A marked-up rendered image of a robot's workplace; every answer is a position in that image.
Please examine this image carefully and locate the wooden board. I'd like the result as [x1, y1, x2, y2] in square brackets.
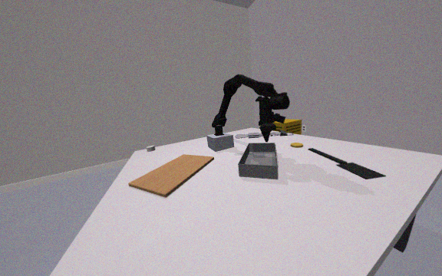
[128, 154, 214, 198]

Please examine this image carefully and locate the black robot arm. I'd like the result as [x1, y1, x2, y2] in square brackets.
[212, 74, 290, 136]

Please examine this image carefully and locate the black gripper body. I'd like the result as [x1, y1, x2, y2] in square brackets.
[259, 110, 276, 131]

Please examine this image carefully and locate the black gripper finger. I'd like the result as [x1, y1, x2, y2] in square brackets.
[261, 130, 272, 142]

